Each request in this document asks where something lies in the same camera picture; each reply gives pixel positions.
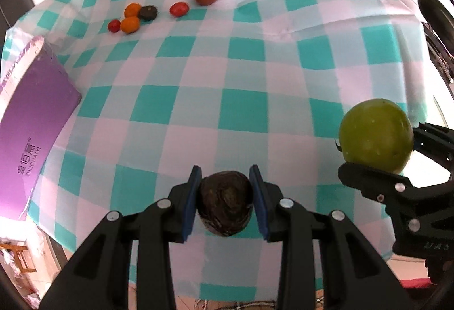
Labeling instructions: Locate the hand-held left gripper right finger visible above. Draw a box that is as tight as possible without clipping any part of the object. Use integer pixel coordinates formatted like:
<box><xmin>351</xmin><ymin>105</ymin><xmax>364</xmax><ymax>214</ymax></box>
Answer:
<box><xmin>248</xmin><ymin>164</ymin><xmax>414</xmax><ymax>310</ymax></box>

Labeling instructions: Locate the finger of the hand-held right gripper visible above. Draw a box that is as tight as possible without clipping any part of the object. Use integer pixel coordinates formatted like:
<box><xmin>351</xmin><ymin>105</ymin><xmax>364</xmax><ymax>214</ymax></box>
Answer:
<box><xmin>411</xmin><ymin>122</ymin><xmax>454</xmax><ymax>172</ymax></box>
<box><xmin>338</xmin><ymin>161</ymin><xmax>454</xmax><ymax>243</ymax></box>

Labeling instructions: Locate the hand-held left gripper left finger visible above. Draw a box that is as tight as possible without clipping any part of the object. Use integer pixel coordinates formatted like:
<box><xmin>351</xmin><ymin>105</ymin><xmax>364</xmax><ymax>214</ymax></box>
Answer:
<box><xmin>38</xmin><ymin>165</ymin><xmax>203</xmax><ymax>310</ymax></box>

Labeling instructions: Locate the dark wrinkled passion fruit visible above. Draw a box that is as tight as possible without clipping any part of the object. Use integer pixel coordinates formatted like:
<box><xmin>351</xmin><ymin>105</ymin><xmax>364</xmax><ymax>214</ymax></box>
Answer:
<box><xmin>197</xmin><ymin>171</ymin><xmax>255</xmax><ymax>237</ymax></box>

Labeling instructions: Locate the green apple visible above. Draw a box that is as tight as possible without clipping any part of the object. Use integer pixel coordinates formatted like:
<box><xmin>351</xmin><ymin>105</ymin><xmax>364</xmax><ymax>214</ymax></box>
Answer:
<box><xmin>339</xmin><ymin>99</ymin><xmax>415</xmax><ymax>174</ymax></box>

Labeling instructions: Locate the teal white checkered tablecloth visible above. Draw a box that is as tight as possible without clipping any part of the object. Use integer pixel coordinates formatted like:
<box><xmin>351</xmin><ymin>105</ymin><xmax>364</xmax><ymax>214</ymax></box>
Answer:
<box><xmin>3</xmin><ymin>0</ymin><xmax>430</xmax><ymax>301</ymax></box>

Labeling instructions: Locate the purple cardboard box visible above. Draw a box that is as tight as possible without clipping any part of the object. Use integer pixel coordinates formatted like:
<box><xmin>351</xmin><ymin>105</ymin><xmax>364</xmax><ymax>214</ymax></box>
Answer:
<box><xmin>0</xmin><ymin>36</ymin><xmax>83</xmax><ymax>222</ymax></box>

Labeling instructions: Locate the wooden stool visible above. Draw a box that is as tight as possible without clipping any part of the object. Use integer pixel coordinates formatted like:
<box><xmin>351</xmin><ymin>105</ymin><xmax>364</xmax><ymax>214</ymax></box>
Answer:
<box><xmin>0</xmin><ymin>242</ymin><xmax>30</xmax><ymax>274</ymax></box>

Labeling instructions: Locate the large red cherry tomato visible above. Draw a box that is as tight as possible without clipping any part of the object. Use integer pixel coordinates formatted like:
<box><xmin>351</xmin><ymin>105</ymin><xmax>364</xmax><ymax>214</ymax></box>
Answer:
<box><xmin>169</xmin><ymin>2</ymin><xmax>190</xmax><ymax>17</ymax></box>

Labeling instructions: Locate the small dark passion fruit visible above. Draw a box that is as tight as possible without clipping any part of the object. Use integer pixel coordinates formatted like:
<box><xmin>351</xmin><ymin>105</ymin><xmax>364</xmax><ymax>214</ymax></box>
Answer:
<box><xmin>138</xmin><ymin>5</ymin><xmax>158</xmax><ymax>21</ymax></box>

